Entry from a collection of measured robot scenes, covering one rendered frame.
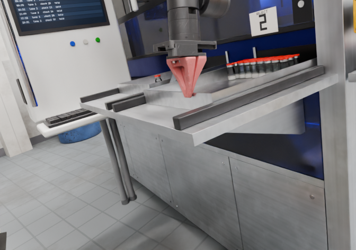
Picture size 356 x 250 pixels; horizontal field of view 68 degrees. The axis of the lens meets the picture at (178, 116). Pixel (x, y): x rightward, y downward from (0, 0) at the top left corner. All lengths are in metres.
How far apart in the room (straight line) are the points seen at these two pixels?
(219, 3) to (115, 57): 0.92
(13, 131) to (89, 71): 3.08
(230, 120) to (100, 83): 1.01
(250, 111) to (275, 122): 0.20
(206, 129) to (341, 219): 0.53
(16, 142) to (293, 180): 3.93
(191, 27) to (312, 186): 0.55
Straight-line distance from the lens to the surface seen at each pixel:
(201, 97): 0.47
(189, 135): 0.38
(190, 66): 0.46
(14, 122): 4.32
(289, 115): 0.69
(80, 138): 3.98
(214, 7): 0.53
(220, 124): 0.40
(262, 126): 0.61
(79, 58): 1.33
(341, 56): 0.66
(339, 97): 0.68
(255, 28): 0.78
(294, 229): 0.95
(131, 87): 0.89
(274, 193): 0.92
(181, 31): 0.47
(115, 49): 1.39
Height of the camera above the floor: 1.00
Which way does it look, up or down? 14 degrees down
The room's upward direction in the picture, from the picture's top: 11 degrees counter-clockwise
